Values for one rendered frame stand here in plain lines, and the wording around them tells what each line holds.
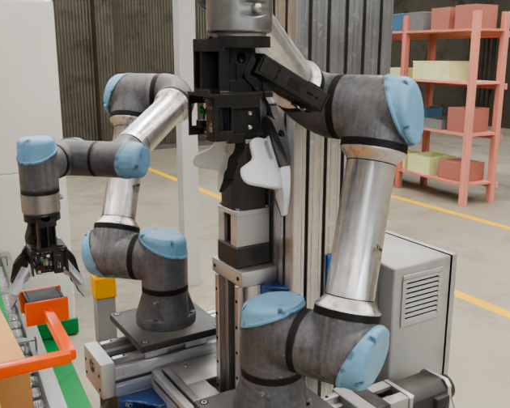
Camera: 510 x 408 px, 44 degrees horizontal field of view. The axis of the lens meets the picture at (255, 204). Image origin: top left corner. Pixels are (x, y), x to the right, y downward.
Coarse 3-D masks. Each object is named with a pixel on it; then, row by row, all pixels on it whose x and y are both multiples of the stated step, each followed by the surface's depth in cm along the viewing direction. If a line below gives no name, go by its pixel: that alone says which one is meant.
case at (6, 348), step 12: (0, 312) 187; (0, 324) 176; (0, 336) 165; (12, 336) 165; (0, 348) 156; (12, 348) 155; (0, 360) 148; (0, 384) 141; (12, 384) 143; (24, 384) 144; (0, 396) 142; (12, 396) 143; (24, 396) 144
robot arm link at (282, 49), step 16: (272, 16) 95; (272, 32) 95; (256, 48) 95; (272, 48) 96; (288, 48) 99; (288, 64) 101; (304, 64) 105; (320, 80) 108; (288, 112) 111; (304, 112) 110; (320, 128) 112
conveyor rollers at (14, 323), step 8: (0, 272) 339; (0, 280) 330; (0, 288) 315; (8, 304) 299; (8, 312) 290; (16, 320) 284; (16, 328) 275; (16, 336) 267; (24, 352) 252; (32, 376) 230; (32, 384) 228; (32, 392) 220; (40, 400) 215
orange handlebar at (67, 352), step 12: (48, 312) 127; (48, 324) 124; (60, 324) 122; (60, 336) 117; (60, 348) 114; (72, 348) 112; (12, 360) 107; (24, 360) 107; (36, 360) 108; (48, 360) 109; (60, 360) 110; (0, 372) 105; (12, 372) 106; (24, 372) 107
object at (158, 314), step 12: (144, 288) 155; (144, 300) 156; (156, 300) 154; (168, 300) 154; (180, 300) 155; (192, 300) 161; (144, 312) 155; (156, 312) 155; (168, 312) 154; (180, 312) 155; (192, 312) 160; (144, 324) 155; (156, 324) 153; (168, 324) 153; (180, 324) 155; (192, 324) 158
